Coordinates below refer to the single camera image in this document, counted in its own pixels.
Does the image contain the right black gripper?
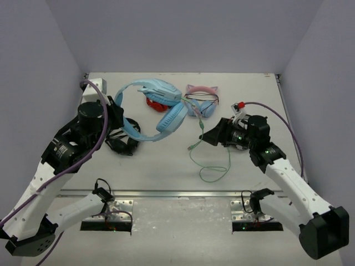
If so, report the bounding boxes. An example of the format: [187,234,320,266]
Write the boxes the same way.
[200,118,255,150]

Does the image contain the light blue headphones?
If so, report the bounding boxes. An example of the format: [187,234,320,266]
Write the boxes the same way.
[114,78,188,142]

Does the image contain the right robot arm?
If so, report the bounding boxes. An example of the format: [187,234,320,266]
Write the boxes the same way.
[199,115,349,260]

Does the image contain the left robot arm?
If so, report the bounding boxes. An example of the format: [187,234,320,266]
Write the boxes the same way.
[1,96,123,257]

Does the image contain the black headphones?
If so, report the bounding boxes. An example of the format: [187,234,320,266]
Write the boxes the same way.
[105,124,140,156]

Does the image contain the pink blue cat-ear headphones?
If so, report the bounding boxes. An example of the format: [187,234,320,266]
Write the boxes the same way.
[185,84,219,118]

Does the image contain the red headphones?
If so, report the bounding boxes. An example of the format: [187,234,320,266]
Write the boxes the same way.
[146,97,170,112]

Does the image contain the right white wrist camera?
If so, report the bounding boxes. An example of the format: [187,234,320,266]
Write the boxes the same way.
[231,101,247,124]

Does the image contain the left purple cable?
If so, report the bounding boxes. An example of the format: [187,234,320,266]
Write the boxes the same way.
[0,79,109,266]

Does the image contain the metal rail bracket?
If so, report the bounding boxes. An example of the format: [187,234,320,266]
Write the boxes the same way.
[59,190,281,222]

